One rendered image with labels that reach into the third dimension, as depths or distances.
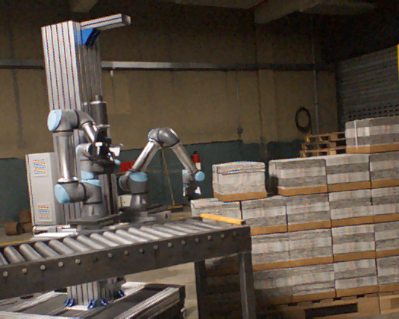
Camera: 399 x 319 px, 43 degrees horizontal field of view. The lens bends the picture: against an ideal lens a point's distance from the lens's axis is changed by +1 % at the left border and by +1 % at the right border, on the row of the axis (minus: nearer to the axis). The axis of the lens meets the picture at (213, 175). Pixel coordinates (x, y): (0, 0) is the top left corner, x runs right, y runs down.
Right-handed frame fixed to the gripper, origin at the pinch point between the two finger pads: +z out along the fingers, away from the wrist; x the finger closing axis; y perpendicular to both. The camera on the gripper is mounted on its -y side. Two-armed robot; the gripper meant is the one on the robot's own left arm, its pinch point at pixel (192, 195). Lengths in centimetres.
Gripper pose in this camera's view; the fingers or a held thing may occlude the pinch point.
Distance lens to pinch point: 354.3
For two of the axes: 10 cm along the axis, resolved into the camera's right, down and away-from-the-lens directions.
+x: 9.9, -0.8, 1.4
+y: -0.8, -10.0, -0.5
